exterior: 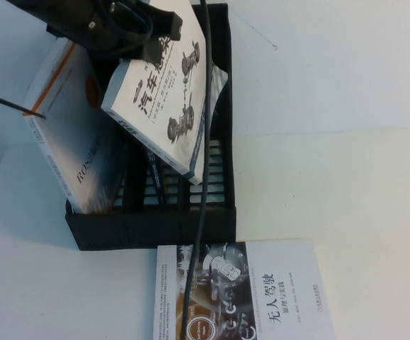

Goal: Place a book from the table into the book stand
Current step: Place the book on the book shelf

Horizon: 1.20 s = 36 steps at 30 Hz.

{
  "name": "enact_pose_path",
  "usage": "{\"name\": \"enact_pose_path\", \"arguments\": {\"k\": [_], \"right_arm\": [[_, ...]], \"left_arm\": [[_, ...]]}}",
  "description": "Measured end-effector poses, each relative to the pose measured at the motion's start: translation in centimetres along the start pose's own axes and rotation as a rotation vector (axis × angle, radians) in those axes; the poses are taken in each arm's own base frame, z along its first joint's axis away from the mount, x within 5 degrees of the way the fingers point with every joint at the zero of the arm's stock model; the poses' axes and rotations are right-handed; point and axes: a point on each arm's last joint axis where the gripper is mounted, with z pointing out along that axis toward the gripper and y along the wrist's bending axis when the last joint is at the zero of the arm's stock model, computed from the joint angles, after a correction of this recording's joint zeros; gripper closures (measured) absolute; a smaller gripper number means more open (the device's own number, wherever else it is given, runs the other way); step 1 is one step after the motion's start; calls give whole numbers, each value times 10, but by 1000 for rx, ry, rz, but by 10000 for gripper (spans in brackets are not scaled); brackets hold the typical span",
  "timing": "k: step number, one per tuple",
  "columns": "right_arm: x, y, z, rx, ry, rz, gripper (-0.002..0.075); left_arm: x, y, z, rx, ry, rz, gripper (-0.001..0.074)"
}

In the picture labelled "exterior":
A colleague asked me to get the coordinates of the black plastic book stand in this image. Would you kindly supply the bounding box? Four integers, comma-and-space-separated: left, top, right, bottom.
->
47, 2, 238, 251

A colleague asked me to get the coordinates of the white autonomous driving book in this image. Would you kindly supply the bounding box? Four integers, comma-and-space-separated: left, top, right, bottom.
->
152, 239, 337, 340

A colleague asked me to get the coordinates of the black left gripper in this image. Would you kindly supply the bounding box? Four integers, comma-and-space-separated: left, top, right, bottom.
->
45, 0, 185, 65

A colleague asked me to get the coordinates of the dark mobile robot book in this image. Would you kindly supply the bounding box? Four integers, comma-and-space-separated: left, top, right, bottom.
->
143, 147, 169, 205

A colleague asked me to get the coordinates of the white orange ROS2 book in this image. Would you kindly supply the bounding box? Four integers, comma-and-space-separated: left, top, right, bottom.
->
21, 38, 132, 215

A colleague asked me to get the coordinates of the thin black cable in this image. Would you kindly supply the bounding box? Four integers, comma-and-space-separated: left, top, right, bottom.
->
0, 88, 48, 120

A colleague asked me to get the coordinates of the thick dark cable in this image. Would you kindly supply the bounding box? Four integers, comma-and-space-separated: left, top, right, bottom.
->
179, 0, 214, 340

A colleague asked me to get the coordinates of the white car suspension book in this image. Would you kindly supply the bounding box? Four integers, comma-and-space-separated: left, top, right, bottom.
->
100, 0, 229, 186

